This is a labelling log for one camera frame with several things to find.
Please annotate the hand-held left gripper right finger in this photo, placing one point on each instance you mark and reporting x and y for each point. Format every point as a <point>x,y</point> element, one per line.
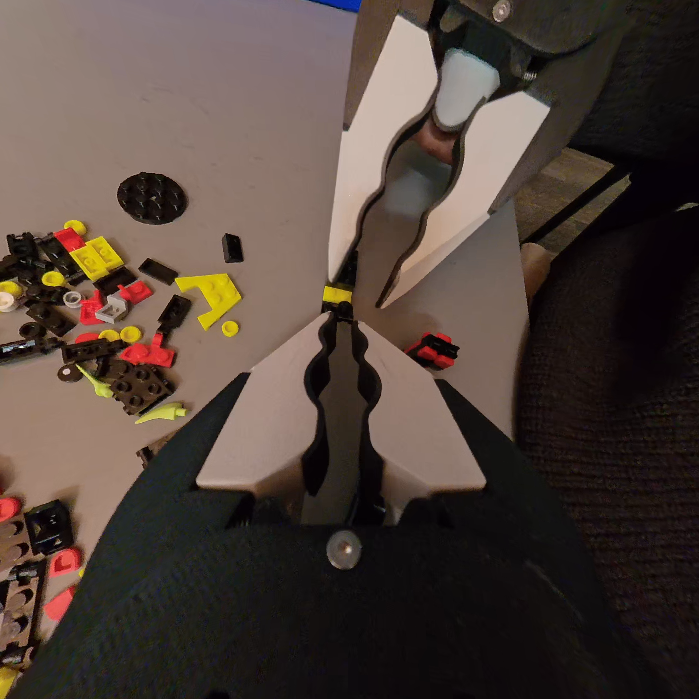
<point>420,437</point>

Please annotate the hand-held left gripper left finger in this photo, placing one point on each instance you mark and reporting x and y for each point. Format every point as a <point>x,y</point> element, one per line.
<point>262,431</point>

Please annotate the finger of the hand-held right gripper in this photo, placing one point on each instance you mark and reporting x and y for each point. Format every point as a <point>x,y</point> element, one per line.
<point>382,98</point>
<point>497,147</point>

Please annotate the black yellow lego assembly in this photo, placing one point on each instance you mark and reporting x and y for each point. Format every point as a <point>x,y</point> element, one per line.
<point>337,294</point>

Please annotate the red black lego assembly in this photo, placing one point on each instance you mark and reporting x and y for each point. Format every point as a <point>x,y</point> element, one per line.
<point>434,352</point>

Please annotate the lime green lego horn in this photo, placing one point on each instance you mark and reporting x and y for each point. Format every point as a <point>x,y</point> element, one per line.
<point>166,412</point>

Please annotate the yellow round lego stud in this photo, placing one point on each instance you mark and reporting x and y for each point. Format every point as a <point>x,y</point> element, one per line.
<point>230,328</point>

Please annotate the dark brown long lego plate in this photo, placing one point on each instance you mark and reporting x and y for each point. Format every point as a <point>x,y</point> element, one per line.
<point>148,453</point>

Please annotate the yellow wedge lego plate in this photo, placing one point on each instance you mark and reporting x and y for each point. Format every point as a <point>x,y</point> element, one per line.
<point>218,292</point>

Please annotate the black lego slope piece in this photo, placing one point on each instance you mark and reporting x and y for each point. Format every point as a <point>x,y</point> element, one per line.
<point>232,248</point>

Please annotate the black flat lego tile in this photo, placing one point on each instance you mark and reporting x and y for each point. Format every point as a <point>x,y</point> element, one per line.
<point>158,271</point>

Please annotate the pile of mixed lego pieces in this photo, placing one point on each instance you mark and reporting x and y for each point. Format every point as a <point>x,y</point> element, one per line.
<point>98,256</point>
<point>49,527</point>

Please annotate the black round lego plate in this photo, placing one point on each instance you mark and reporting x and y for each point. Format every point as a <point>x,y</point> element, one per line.
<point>152,198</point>

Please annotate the person's right hand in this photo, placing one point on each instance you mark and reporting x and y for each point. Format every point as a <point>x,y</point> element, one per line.
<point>441,145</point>

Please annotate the black metal bar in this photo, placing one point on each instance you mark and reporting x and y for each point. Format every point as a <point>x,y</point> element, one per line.
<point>579,207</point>

